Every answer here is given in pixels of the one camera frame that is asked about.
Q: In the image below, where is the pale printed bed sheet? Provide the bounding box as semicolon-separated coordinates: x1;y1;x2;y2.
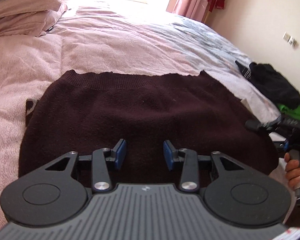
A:
26;14;282;120

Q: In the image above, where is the person's right hand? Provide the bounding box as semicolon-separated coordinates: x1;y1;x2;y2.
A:
284;152;300;190

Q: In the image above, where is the pale pink textured blanket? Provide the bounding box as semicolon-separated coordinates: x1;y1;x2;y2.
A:
0;4;297;233

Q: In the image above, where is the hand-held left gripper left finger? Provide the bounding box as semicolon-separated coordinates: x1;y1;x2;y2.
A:
44;139;128;193

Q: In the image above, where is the white wall socket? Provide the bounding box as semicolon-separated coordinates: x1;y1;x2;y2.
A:
282;31;298;47

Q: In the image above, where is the black white striped cloth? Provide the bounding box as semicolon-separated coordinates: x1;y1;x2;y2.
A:
235;60;252;81

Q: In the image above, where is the black garment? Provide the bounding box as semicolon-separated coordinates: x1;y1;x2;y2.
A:
249;62;300;110

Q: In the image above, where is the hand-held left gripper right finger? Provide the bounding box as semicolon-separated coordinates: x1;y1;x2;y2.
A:
163;140;248;193

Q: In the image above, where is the green garment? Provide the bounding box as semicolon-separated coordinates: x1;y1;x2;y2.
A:
277;102;300;123

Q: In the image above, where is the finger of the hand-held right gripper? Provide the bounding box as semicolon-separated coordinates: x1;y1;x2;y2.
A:
245;119;282;133
272;134;289;153

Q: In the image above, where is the maroon knit sweater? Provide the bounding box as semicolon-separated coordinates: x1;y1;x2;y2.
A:
18;70;279;188

